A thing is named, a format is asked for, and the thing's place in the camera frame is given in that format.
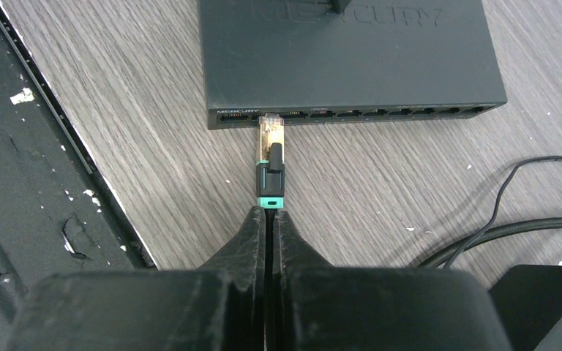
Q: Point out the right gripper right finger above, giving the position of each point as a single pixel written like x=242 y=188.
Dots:
x=318 y=306

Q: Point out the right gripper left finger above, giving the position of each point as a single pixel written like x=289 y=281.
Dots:
x=218 y=306

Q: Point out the black power adapter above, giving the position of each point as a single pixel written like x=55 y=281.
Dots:
x=528 y=299

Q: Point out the black network switch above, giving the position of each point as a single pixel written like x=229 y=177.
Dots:
x=318 y=62

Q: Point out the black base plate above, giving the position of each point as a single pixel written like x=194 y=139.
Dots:
x=57 y=215

